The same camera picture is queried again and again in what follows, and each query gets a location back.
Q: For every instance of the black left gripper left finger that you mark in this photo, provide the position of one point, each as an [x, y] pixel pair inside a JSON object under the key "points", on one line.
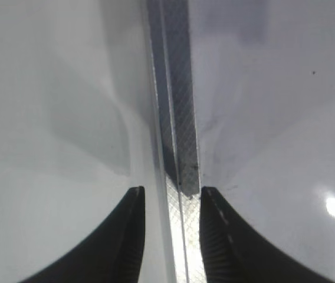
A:
{"points": [[113, 252]]}

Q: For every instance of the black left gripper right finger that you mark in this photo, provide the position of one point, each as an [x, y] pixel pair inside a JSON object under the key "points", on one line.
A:
{"points": [[244, 244]]}

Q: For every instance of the white board with aluminium frame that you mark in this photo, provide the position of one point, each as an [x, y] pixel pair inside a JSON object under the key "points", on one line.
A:
{"points": [[246, 104]]}

